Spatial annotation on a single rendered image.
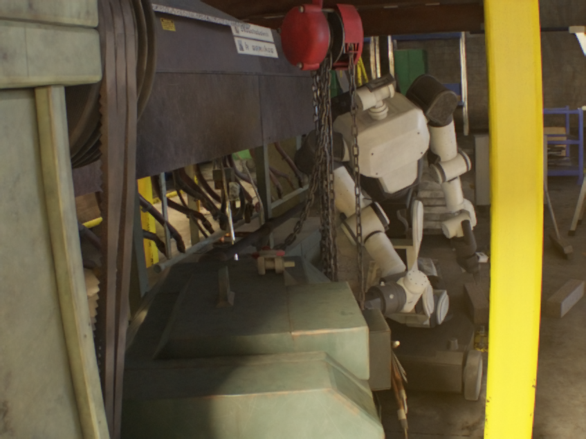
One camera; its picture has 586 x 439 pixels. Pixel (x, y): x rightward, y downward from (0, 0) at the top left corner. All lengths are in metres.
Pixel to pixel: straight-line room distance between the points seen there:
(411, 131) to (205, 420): 1.34
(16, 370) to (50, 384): 0.05
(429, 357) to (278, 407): 1.75
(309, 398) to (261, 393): 0.06
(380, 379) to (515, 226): 0.40
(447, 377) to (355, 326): 1.63
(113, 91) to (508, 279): 0.89
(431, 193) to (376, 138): 3.11
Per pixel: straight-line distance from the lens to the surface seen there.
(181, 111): 1.87
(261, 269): 1.24
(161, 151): 1.75
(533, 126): 1.25
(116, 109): 0.64
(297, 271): 1.40
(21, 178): 0.55
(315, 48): 1.45
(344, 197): 1.94
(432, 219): 5.11
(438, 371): 2.57
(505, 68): 1.24
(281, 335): 0.96
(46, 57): 0.53
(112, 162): 0.64
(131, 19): 0.68
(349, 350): 0.97
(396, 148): 2.00
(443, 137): 2.18
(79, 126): 0.64
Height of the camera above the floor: 1.21
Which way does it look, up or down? 10 degrees down
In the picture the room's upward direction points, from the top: 4 degrees counter-clockwise
